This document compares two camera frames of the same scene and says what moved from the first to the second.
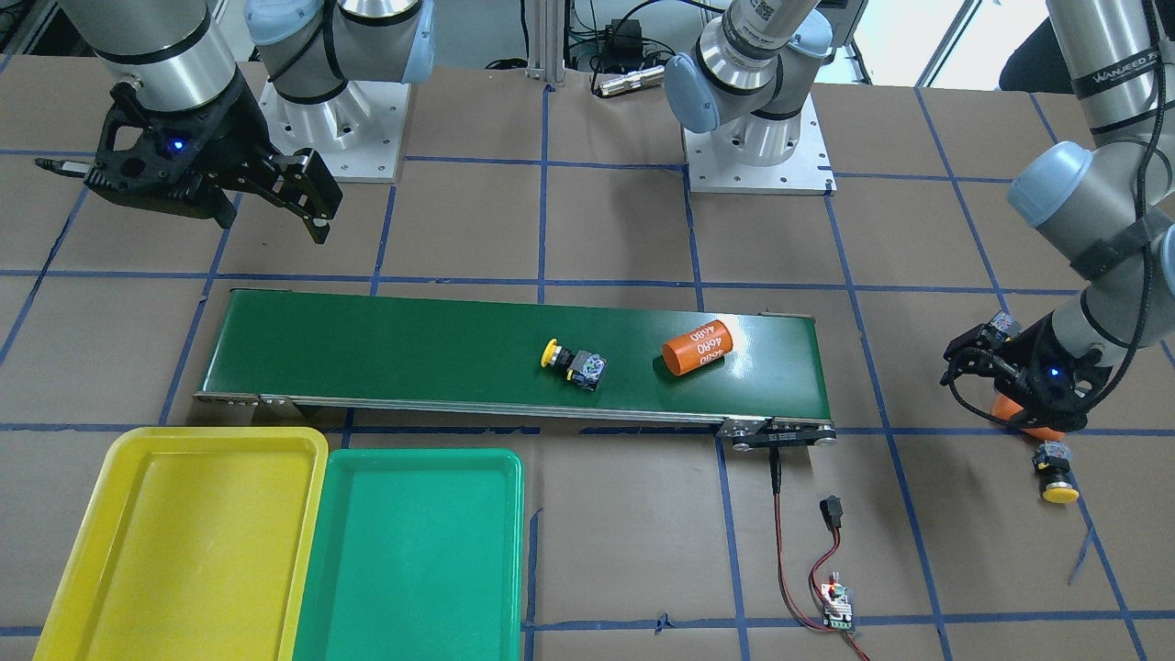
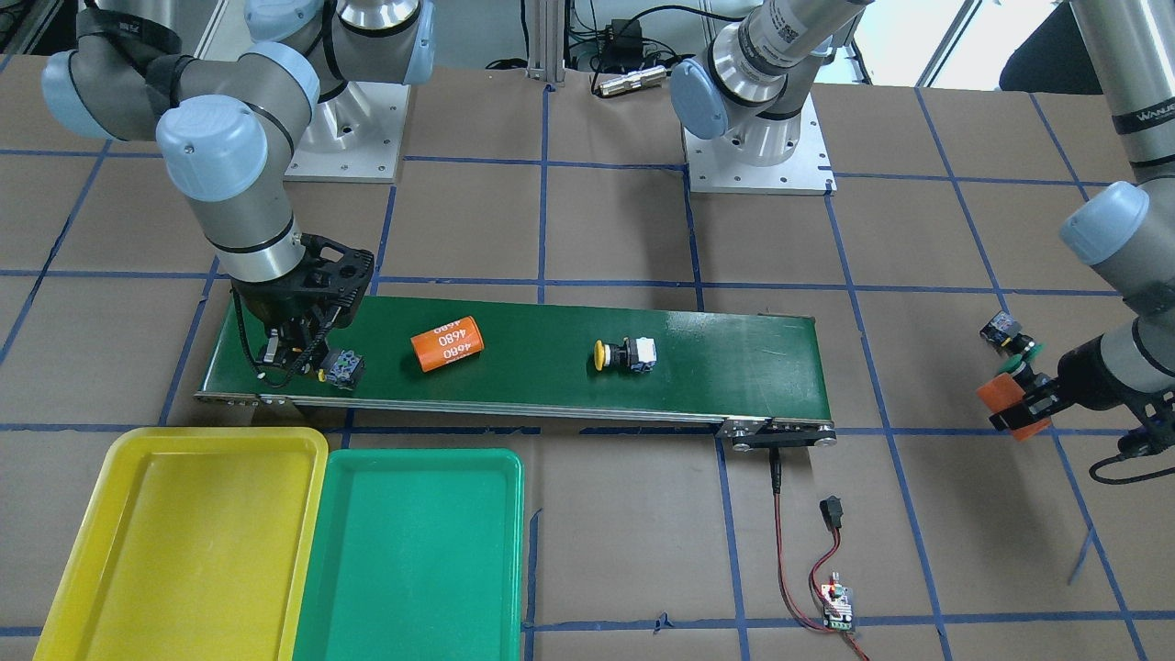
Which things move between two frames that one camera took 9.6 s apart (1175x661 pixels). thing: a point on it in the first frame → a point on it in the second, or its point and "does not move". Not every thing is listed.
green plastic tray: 417,554 does not move
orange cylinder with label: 704,346 → 448,343
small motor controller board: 838,613 does not move
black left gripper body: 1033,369 → 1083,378
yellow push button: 1052,460 → 639,354
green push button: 1006,324 does not move
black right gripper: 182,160 → 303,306
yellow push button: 584,368 → 346,371
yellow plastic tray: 189,543 does not move
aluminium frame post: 546,41 does not move
